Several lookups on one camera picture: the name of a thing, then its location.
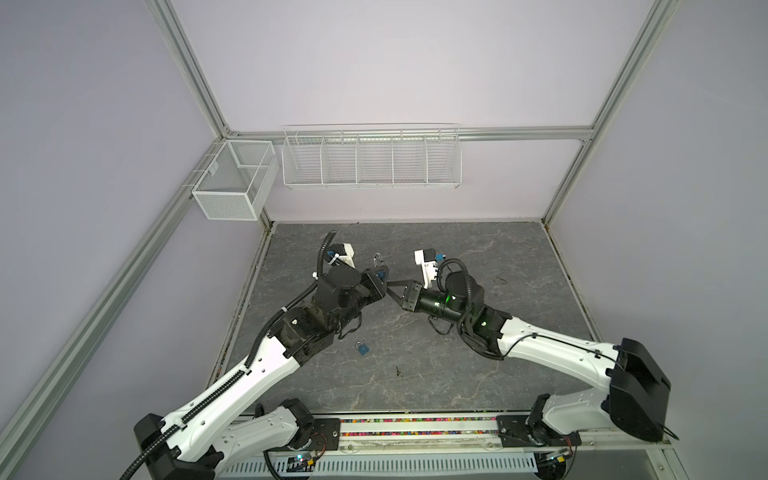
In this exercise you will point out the white vented cable duct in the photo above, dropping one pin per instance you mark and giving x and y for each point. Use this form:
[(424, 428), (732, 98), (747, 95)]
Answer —
[(406, 465)]

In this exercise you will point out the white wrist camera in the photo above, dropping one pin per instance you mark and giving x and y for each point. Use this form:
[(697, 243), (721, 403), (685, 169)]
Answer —
[(340, 253), (427, 260)]

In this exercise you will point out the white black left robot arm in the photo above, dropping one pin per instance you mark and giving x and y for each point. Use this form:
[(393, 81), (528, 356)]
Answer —
[(203, 438)]

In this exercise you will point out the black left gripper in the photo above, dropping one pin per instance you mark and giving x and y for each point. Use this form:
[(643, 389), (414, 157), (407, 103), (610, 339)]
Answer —
[(369, 278)]

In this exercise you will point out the blue padlock on table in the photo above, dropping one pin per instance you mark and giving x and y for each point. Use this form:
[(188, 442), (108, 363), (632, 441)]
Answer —
[(361, 347)]

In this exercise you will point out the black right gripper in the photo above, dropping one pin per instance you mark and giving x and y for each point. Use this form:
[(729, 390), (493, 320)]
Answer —
[(411, 301)]

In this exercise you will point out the white wire long basket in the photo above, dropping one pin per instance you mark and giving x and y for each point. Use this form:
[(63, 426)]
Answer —
[(384, 155)]

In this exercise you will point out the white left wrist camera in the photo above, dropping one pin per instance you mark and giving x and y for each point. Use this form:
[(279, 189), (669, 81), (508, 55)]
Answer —
[(340, 253)]

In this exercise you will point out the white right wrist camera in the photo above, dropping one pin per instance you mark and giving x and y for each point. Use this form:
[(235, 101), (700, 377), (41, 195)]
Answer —
[(427, 260)]

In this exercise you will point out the white mesh box basket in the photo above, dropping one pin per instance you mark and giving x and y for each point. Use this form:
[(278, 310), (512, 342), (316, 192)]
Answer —
[(237, 181)]

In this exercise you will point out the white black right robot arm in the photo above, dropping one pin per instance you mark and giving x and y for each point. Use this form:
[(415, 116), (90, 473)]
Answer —
[(626, 387)]

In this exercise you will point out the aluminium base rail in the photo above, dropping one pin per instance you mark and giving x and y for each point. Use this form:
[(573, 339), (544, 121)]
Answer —
[(380, 432)]

